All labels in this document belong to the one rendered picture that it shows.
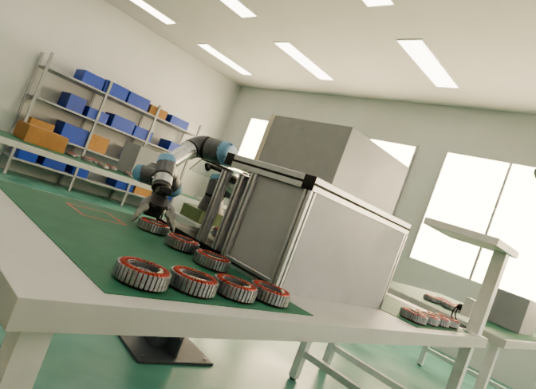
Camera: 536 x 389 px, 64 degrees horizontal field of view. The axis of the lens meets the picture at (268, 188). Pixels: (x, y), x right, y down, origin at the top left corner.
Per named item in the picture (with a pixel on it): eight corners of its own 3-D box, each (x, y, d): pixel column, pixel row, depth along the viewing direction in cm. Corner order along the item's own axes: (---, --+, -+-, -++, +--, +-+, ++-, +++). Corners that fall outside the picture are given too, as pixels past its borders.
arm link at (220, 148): (234, 183, 259) (208, 131, 212) (255, 190, 254) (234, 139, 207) (225, 201, 254) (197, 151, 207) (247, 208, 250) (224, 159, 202)
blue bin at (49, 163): (33, 160, 720) (38, 149, 721) (55, 166, 746) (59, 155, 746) (41, 165, 691) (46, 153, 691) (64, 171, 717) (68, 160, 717)
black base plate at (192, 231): (155, 221, 182) (156, 216, 182) (256, 248, 227) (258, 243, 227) (220, 259, 149) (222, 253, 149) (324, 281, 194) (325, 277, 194)
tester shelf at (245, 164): (223, 163, 159) (227, 151, 159) (325, 207, 207) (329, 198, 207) (311, 190, 128) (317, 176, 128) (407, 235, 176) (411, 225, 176)
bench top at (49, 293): (-74, 177, 130) (-68, 161, 130) (329, 273, 285) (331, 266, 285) (4, 332, 58) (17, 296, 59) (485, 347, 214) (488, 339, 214)
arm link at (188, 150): (194, 127, 220) (129, 163, 180) (212, 133, 216) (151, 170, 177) (194, 148, 226) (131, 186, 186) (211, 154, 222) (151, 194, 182)
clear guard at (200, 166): (188, 169, 180) (194, 156, 180) (230, 185, 197) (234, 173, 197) (237, 186, 157) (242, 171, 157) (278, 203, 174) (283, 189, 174)
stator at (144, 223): (135, 223, 156) (139, 214, 156) (164, 233, 160) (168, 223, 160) (136, 229, 146) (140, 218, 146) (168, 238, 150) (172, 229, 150)
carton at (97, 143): (76, 143, 761) (82, 129, 762) (96, 151, 786) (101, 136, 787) (84, 147, 733) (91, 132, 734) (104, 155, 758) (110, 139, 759)
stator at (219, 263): (192, 257, 134) (197, 245, 134) (226, 269, 135) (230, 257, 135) (191, 263, 123) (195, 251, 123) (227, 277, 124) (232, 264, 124)
